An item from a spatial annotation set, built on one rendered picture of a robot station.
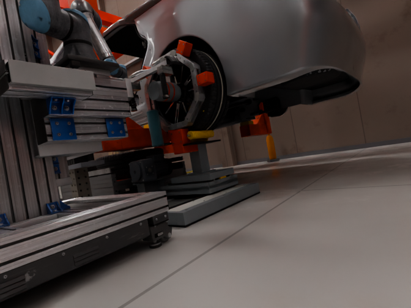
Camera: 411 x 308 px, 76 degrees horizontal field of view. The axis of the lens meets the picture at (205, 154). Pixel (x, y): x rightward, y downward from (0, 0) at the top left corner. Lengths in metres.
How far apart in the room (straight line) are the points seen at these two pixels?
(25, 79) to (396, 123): 5.10
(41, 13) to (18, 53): 0.23
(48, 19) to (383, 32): 5.05
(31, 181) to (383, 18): 5.36
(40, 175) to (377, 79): 5.06
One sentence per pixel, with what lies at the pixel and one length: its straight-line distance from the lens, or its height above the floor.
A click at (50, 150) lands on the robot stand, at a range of 1.23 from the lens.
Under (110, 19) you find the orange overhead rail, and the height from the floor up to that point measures 3.29.
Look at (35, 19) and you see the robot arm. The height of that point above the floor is 0.94.
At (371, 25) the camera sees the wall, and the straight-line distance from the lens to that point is 5.62.
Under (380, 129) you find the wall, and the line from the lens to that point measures 5.38.
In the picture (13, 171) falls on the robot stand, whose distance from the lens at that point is 1.24.
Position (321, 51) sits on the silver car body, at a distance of 1.90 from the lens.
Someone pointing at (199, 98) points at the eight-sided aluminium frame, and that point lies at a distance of 1.79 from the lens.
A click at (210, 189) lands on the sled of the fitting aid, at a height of 0.12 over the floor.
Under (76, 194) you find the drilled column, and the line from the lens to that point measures 2.18.
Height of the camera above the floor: 0.35
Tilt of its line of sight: level
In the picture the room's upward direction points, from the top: 10 degrees counter-clockwise
